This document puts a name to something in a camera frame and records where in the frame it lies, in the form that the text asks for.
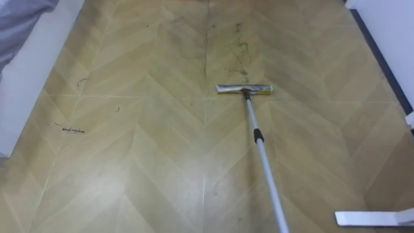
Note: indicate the white flat panel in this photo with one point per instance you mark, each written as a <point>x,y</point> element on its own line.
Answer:
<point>372,218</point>

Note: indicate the white cabinet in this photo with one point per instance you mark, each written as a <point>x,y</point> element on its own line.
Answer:
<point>388,39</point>

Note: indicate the mop with silver pole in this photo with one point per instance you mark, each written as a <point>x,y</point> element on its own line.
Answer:
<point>258,146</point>

